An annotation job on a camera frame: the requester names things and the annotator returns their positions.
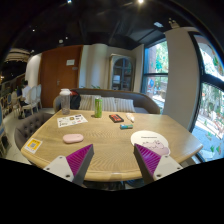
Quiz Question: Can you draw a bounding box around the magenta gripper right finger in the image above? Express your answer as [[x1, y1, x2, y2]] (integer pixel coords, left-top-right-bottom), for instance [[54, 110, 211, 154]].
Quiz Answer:
[[133, 143, 184, 185]]

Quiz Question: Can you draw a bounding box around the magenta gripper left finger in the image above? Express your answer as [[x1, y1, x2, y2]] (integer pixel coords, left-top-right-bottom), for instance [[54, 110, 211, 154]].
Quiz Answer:
[[43, 143, 95, 187]]

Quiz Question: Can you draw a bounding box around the pink computer mouse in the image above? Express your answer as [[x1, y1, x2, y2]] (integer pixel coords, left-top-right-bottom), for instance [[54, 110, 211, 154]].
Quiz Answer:
[[63, 134, 84, 144]]

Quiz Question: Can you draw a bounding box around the teal small pack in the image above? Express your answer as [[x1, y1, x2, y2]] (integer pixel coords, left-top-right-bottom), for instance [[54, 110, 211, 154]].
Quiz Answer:
[[120, 124, 133, 130]]

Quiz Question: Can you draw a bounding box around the white sticker sheet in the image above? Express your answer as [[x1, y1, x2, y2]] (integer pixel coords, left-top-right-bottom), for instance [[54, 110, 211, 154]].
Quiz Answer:
[[57, 114, 87, 128]]

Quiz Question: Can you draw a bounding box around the yellow QR code sticker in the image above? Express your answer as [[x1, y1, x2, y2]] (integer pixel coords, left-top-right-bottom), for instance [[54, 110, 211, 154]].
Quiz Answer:
[[24, 138, 42, 154]]

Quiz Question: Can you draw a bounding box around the black red small box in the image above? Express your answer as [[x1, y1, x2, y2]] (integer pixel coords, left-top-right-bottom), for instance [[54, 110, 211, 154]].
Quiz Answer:
[[109, 114, 124, 123]]

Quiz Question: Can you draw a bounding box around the brown curved sofa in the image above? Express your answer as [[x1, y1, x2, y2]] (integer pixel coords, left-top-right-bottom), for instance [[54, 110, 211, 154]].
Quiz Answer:
[[52, 87, 161, 115]]

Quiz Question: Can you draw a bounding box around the striped cushion left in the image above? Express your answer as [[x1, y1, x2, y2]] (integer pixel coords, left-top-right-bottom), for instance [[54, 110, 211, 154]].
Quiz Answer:
[[79, 95, 93, 110]]

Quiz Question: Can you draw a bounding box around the striped cushion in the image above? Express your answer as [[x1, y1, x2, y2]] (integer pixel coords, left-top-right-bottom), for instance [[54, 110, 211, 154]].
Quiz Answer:
[[115, 98, 135, 113], [102, 97, 117, 112], [79, 95, 93, 110]]

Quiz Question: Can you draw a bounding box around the striped cushion right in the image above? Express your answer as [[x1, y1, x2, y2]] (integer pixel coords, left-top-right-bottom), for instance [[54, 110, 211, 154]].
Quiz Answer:
[[115, 98, 135, 113]]

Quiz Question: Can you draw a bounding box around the green drink can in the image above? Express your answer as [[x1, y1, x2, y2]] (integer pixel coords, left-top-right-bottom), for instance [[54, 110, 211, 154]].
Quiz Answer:
[[94, 97, 102, 118]]

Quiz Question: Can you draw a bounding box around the black bag on sofa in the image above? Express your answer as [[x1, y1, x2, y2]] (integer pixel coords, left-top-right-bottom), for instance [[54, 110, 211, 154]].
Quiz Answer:
[[70, 91, 81, 110]]

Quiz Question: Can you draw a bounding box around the grey tufted chair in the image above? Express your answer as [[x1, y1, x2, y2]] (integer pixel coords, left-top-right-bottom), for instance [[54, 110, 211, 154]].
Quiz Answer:
[[14, 113, 52, 150]]

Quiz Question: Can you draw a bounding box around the striped cushion middle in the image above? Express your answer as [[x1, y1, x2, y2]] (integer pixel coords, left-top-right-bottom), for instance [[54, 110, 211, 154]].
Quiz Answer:
[[102, 97, 117, 112]]

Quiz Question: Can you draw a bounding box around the clear shaker bottle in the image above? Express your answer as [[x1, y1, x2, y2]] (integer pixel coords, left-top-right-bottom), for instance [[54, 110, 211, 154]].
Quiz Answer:
[[60, 89, 70, 115]]

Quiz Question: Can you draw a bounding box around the white chair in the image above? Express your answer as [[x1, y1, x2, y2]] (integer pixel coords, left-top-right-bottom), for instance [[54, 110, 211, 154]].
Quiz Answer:
[[22, 85, 42, 114]]

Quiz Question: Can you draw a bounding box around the seated person white shirt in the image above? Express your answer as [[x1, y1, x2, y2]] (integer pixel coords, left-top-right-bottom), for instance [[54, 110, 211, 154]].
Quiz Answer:
[[19, 80, 31, 108]]

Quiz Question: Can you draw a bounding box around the arched glass cabinet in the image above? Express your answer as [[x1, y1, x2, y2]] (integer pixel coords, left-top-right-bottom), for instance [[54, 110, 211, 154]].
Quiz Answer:
[[108, 54, 135, 91]]

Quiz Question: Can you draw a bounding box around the orange wooden door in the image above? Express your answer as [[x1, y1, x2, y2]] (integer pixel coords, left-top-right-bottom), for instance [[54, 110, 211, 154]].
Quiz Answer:
[[39, 45, 83, 108]]

